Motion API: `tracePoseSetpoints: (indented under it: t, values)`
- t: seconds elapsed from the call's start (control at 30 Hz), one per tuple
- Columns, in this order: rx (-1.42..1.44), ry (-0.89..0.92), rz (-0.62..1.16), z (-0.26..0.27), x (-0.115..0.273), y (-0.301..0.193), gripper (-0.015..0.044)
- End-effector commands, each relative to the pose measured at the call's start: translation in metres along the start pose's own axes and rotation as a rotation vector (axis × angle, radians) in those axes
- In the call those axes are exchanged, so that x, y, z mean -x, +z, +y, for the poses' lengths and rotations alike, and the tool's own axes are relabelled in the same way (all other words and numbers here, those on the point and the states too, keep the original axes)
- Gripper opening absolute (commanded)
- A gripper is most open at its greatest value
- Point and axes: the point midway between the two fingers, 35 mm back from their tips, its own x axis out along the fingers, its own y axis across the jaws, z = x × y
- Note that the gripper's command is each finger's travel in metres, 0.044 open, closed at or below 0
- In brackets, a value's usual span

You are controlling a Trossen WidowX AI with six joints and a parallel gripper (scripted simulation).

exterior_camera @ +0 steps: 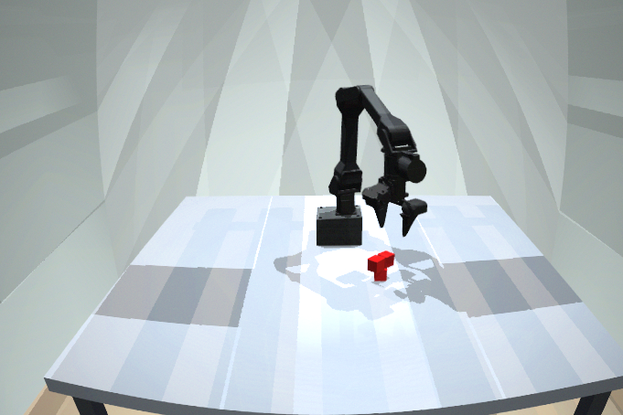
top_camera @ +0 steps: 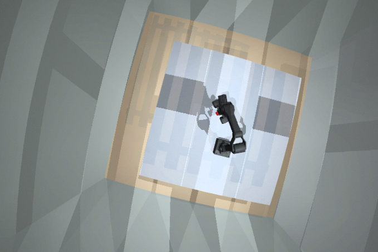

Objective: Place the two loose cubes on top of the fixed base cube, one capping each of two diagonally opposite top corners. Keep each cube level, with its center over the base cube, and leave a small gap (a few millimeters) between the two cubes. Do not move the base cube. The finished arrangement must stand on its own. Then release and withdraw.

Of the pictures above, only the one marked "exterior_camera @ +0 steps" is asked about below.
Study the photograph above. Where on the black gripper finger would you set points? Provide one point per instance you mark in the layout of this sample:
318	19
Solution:
381	214
407	223

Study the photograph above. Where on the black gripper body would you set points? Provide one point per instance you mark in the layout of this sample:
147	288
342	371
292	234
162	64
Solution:
412	207

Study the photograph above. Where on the red cube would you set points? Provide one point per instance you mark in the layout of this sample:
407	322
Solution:
381	276
389	259
375	264

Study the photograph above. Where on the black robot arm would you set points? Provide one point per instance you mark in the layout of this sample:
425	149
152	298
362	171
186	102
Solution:
391	131

